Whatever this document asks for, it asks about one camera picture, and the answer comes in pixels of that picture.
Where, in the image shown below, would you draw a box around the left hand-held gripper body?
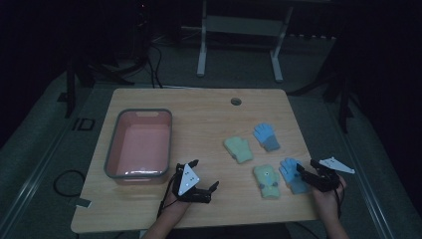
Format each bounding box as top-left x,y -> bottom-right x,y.
173,161 -> 213,204

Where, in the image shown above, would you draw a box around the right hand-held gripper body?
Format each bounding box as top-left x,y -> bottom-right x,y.
307,156 -> 356,193

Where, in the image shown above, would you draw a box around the green glove with face print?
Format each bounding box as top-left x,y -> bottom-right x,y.
253,164 -> 282,200

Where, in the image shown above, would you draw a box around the plain green glove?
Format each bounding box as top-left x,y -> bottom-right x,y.
223,135 -> 255,164

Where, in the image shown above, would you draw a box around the blue glove grey cuff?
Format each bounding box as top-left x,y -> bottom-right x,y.
252,122 -> 282,152

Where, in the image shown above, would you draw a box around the pink plastic basin grey rim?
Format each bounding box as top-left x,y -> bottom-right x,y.
104,108 -> 173,186

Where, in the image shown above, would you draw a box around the person's right hand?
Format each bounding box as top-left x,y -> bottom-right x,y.
312,175 -> 348,221

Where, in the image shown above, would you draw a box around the person's left hand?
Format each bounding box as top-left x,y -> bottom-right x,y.
162,190 -> 193,217

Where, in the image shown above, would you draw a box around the black floor stand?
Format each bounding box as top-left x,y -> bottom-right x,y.
288,39 -> 355,134

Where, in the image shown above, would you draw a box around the grey tape tab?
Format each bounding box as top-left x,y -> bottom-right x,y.
68,197 -> 93,209

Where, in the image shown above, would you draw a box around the black tripod stand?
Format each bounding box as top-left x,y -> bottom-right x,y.
64,54 -> 135,120

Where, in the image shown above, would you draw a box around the white metal stand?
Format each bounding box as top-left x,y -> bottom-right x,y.
196,0 -> 295,84

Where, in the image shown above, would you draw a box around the right hand-held gripper cable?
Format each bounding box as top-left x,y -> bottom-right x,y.
333,183 -> 345,219

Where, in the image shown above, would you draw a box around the hand-held gripper cable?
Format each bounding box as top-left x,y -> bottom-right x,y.
333,183 -> 345,219
156,171 -> 183,219

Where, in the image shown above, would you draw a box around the left hand-held gripper cable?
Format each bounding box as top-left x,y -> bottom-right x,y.
156,171 -> 183,219

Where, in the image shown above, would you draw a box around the black floor cables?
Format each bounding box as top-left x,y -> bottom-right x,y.
145,43 -> 164,90

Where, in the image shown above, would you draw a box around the black cable loop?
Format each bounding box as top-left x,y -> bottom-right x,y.
53,169 -> 87,198

